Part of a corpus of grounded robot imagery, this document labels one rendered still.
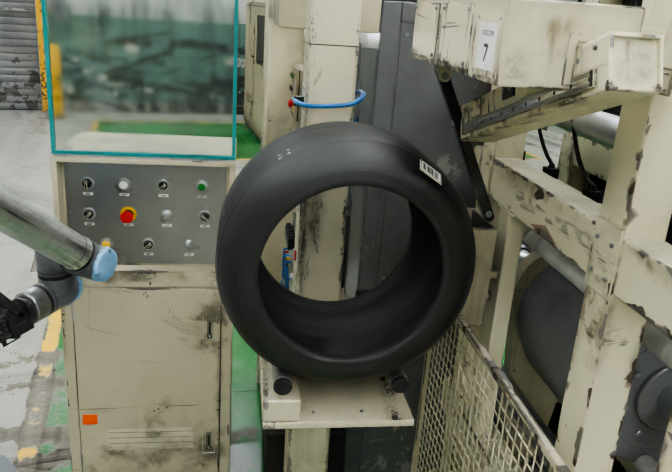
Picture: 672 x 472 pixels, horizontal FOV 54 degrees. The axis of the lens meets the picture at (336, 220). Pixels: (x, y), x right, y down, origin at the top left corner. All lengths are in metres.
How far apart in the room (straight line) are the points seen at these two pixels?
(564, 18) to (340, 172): 0.51
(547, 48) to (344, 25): 0.67
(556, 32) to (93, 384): 1.85
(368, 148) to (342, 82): 0.38
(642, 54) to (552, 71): 0.14
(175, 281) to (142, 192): 0.31
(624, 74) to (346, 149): 0.56
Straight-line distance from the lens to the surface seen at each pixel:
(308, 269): 1.86
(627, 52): 1.16
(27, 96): 10.82
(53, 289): 1.90
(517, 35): 1.18
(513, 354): 2.37
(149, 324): 2.29
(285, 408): 1.62
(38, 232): 1.62
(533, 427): 1.39
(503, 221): 1.92
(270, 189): 1.38
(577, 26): 1.22
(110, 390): 2.43
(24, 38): 10.72
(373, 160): 1.38
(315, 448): 2.16
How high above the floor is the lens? 1.75
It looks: 18 degrees down
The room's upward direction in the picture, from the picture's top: 4 degrees clockwise
